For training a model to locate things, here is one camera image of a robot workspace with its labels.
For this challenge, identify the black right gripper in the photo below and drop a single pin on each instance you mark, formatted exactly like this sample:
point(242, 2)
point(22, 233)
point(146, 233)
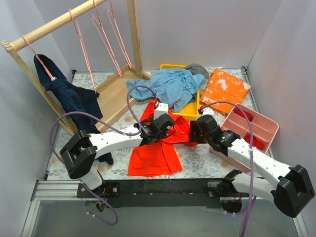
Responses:
point(195, 131)

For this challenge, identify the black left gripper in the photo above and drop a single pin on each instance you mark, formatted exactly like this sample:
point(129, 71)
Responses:
point(165, 124)

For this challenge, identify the orange mesh shorts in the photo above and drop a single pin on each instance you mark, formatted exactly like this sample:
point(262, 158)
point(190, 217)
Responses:
point(160, 158)

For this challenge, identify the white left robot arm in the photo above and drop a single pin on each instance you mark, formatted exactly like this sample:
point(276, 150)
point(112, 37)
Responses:
point(83, 149)

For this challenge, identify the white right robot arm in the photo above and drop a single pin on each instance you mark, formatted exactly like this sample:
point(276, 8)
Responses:
point(289, 188)

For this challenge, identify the light blue shorts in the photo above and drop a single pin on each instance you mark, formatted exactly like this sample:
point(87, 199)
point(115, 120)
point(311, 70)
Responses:
point(175, 87)

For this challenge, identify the pink hanger with navy garment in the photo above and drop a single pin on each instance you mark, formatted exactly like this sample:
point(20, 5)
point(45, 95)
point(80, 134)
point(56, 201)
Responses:
point(38, 58)

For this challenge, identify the yellow plastic tray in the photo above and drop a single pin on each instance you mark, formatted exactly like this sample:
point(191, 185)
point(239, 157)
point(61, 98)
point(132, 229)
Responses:
point(190, 111)

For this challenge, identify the red cloth in organizer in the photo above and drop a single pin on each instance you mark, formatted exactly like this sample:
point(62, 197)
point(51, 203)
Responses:
point(244, 114)

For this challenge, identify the orange worn folded cloth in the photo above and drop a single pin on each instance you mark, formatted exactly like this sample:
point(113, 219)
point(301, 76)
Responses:
point(224, 87)

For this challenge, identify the wooden clothes rack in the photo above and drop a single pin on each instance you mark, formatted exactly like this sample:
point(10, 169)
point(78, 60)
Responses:
point(25, 107)

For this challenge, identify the grey garment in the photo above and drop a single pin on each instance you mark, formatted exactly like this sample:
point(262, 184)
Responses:
point(198, 69)

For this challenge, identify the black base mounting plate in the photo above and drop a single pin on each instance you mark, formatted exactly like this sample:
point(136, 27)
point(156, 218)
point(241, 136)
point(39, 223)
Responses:
point(163, 193)

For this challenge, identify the pink compartment organizer box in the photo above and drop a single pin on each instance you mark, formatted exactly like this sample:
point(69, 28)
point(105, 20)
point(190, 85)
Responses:
point(264, 131)

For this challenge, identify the navy blue garment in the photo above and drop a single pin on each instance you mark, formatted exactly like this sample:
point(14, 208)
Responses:
point(71, 97)

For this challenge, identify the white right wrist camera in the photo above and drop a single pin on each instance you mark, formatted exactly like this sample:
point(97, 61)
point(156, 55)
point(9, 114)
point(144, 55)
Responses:
point(206, 111)

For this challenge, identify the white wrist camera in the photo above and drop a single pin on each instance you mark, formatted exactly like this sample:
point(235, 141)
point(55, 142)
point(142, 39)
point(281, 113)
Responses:
point(161, 109)
point(206, 111)

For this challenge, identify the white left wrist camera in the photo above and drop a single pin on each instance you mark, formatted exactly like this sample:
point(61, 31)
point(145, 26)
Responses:
point(161, 109)

